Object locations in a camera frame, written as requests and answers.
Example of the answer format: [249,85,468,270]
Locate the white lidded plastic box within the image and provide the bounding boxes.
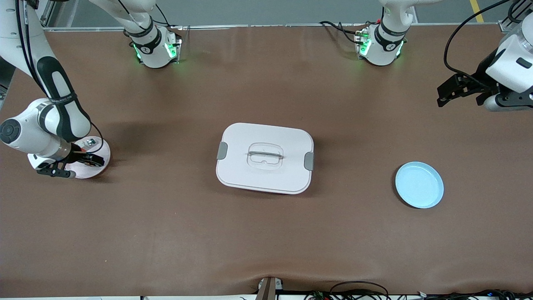
[216,122,314,195]

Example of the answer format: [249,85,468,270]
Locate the pink round plate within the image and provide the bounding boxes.
[66,136,111,180]

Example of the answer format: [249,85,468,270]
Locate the light blue round plate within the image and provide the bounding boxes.
[395,162,444,209]

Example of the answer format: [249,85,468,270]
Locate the brown table mat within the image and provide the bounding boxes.
[0,25,533,298]

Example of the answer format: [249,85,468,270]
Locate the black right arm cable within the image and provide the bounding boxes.
[15,0,104,153]

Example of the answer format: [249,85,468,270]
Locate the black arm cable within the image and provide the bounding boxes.
[15,0,104,153]
[443,0,505,79]

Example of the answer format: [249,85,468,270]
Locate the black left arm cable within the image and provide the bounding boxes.
[443,0,505,79]

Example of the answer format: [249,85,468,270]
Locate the black left base cables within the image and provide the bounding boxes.
[319,20,368,45]

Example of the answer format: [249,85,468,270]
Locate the black base cables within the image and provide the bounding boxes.
[143,3,184,30]
[319,20,368,45]

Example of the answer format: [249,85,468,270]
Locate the black right base cables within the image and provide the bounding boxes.
[143,3,184,30]

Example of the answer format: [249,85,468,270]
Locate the silver table edge rail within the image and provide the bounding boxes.
[42,24,511,32]

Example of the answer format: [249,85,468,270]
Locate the black cable bundle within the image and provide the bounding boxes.
[418,289,533,300]

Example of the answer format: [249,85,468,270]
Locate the black looped cable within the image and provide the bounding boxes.
[329,281,390,300]

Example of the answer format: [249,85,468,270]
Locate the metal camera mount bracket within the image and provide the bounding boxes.
[255,276,284,300]

